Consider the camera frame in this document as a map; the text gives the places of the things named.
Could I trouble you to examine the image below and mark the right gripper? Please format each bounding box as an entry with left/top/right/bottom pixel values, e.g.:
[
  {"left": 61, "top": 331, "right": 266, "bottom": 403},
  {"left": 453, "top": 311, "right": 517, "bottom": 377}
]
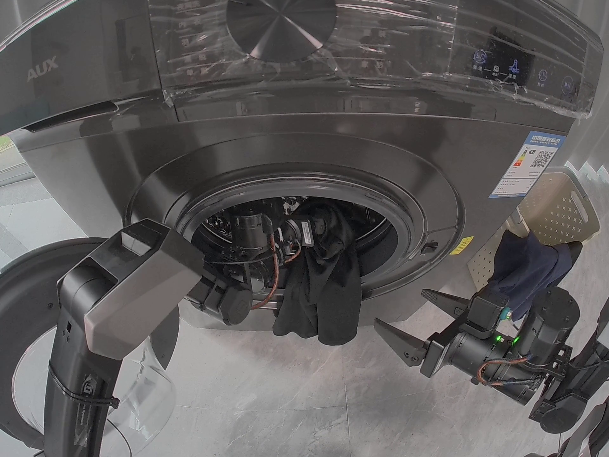
[{"left": 374, "top": 289, "right": 522, "bottom": 385}]

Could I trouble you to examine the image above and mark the black garment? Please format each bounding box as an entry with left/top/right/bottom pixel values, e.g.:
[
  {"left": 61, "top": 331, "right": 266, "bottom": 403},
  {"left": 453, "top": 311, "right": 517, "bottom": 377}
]
[{"left": 272, "top": 200, "right": 363, "bottom": 347}]

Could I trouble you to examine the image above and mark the cream laundry basket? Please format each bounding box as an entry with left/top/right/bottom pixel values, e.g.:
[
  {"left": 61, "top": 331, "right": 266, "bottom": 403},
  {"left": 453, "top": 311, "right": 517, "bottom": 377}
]
[{"left": 468, "top": 166, "right": 601, "bottom": 304}]

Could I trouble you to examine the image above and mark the grey washing machine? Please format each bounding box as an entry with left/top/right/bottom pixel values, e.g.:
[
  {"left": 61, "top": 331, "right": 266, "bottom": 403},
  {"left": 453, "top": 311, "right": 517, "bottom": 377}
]
[{"left": 0, "top": 0, "right": 606, "bottom": 333}]

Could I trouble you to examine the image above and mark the washing machine door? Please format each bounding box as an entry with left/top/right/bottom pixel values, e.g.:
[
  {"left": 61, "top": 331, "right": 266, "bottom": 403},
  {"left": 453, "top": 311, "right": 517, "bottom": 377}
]
[{"left": 0, "top": 237, "right": 182, "bottom": 452}]

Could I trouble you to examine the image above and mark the dark blue garment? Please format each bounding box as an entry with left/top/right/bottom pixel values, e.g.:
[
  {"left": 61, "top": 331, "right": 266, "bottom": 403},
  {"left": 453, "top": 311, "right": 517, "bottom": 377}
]
[{"left": 484, "top": 230, "right": 584, "bottom": 321}]

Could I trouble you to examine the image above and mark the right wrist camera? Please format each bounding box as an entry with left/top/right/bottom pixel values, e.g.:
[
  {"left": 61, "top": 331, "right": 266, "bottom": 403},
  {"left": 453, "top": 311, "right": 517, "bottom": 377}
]
[{"left": 468, "top": 292, "right": 514, "bottom": 341}]

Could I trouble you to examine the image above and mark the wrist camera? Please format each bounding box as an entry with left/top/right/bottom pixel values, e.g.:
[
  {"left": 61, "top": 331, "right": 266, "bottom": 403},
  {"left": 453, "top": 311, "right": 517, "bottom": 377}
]
[
  {"left": 468, "top": 292, "right": 514, "bottom": 341},
  {"left": 297, "top": 217, "right": 316, "bottom": 248}
]

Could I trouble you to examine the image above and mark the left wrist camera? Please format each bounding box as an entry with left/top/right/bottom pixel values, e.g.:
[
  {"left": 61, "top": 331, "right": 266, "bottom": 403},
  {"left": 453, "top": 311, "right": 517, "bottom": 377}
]
[{"left": 297, "top": 217, "right": 316, "bottom": 248}]

